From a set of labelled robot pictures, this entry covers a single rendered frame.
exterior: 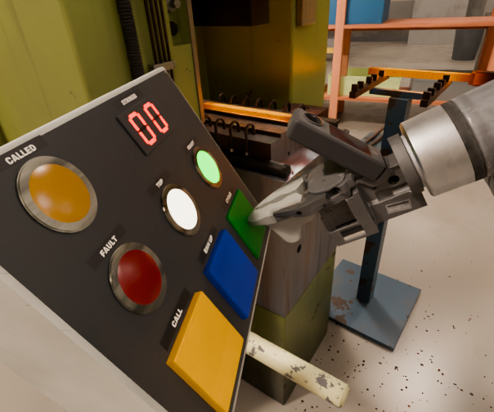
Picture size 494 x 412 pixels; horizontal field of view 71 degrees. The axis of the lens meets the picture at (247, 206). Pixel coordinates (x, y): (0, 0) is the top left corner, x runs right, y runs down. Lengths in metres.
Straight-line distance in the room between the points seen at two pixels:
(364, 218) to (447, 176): 0.10
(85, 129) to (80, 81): 0.31
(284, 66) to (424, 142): 0.80
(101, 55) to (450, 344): 1.60
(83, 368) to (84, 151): 0.16
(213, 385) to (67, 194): 0.19
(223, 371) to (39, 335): 0.15
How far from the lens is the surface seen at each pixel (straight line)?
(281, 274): 0.94
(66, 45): 0.63
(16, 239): 0.25
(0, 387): 1.82
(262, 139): 0.83
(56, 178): 0.27
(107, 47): 0.65
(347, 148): 0.39
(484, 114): 0.40
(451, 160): 0.39
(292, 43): 1.13
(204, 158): 0.44
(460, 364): 1.70
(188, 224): 0.36
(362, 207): 0.41
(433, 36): 9.98
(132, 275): 0.28
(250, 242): 0.46
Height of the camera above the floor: 1.28
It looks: 32 degrees down
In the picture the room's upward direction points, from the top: 3 degrees counter-clockwise
